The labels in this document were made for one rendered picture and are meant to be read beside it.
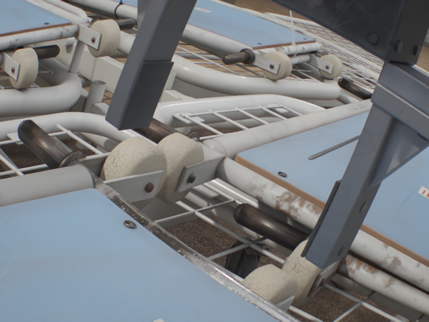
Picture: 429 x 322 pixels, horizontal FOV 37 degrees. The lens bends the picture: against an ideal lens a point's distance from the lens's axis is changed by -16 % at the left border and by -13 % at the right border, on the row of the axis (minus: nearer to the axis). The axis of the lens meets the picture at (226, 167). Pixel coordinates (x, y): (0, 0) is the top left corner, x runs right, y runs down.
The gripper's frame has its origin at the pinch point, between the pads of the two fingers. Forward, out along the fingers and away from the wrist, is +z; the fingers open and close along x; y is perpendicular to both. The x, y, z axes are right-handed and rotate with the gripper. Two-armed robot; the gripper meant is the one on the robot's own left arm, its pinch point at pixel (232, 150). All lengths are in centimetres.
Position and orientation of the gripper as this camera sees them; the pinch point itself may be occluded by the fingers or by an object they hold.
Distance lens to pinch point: 35.7
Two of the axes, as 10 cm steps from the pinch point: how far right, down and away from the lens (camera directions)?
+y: 5.7, -1.1, 8.2
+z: -3.5, 8.6, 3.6
